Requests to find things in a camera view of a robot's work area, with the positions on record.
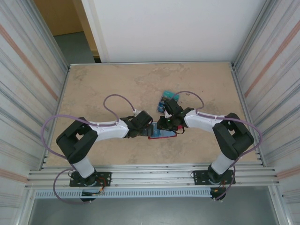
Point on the black VIP card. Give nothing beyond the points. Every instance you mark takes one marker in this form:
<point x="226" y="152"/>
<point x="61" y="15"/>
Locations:
<point x="151" y="131"/>

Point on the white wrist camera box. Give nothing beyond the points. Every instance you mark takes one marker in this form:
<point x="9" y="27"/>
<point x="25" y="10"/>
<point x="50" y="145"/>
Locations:
<point x="137" y="113"/>
<point x="168" y="113"/>

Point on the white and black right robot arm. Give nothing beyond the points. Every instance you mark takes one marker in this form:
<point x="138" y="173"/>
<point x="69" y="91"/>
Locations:
<point x="199" y="119"/>

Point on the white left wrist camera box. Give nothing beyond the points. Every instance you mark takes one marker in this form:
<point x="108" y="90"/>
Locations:
<point x="137" y="113"/>

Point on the aluminium rail frame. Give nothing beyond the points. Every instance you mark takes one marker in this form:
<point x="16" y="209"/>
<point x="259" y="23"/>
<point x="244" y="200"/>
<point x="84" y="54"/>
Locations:
<point x="150" y="174"/>

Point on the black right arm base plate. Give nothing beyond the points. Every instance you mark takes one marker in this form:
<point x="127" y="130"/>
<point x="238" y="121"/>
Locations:
<point x="198" y="174"/>

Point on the brown wooden door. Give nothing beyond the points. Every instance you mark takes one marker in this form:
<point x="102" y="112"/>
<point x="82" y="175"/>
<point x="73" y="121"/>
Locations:
<point x="58" y="16"/>

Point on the translucent enclosure side panel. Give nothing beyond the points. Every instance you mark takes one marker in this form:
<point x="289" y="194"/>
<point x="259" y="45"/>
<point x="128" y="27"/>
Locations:
<point x="276" y="70"/>
<point x="23" y="70"/>

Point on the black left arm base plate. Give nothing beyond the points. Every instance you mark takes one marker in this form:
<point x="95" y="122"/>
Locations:
<point x="105" y="175"/>

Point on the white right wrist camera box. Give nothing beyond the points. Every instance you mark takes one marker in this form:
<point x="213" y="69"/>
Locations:
<point x="168" y="113"/>

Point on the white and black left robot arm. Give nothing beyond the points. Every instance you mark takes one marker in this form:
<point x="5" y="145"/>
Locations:
<point x="110" y="131"/>

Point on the white door frame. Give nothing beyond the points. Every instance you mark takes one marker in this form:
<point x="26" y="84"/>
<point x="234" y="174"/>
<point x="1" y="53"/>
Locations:
<point x="93" y="23"/>

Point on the teal card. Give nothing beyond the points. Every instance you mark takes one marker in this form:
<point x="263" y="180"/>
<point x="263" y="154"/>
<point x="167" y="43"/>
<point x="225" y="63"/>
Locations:
<point x="167" y="93"/>

